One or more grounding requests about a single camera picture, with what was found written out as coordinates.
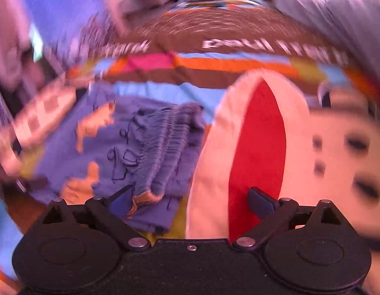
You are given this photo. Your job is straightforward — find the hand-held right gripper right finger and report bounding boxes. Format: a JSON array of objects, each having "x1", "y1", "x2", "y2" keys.
[{"x1": 232, "y1": 187, "x2": 348, "y2": 251}]

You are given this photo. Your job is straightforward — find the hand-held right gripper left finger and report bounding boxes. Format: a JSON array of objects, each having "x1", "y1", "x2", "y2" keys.
[{"x1": 42, "y1": 184, "x2": 152, "y2": 251}]

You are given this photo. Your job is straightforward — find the blue printed pants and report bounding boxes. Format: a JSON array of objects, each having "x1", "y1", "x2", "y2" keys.
[{"x1": 0, "y1": 81, "x2": 209, "y2": 235}]

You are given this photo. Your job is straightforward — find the colourful printed bed sheet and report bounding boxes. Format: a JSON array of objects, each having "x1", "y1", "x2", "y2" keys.
[{"x1": 0, "y1": 0, "x2": 380, "y2": 295}]

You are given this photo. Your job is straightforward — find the blue dotted wardrobe curtain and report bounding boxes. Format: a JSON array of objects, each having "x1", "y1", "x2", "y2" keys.
[{"x1": 15, "y1": 0, "x2": 117, "y2": 59}]

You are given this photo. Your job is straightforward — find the grey quilt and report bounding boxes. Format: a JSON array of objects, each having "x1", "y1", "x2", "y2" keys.
[{"x1": 270, "y1": 0, "x2": 380, "y2": 78}]

